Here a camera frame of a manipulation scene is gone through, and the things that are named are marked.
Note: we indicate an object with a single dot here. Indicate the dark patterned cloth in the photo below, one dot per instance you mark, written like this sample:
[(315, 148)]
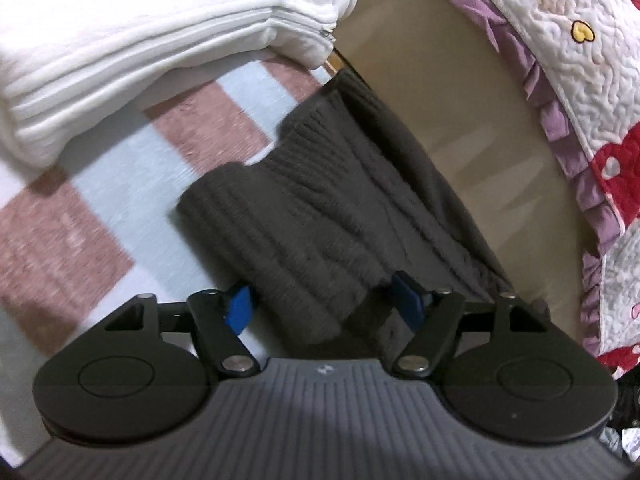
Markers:
[(627, 410)]

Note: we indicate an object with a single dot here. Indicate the white folded garment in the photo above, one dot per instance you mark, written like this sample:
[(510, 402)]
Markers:
[(125, 35)]

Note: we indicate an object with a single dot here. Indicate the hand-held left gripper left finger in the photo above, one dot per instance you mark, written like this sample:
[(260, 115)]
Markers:
[(239, 310)]

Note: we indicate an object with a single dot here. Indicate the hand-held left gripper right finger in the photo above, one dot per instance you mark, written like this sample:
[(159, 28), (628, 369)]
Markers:
[(409, 305)]

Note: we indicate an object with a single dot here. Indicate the dark grey knit sweater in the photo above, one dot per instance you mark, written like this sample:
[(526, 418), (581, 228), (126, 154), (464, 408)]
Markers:
[(320, 220)]

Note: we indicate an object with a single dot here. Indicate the white quilt purple ruffle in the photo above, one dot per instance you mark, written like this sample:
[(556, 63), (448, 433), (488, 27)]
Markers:
[(575, 75)]

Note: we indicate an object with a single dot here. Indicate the checked pink blue mat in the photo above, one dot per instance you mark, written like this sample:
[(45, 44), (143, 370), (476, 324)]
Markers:
[(100, 200)]

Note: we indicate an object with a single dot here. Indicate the beige bed frame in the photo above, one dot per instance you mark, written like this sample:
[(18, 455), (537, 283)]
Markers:
[(475, 110)]

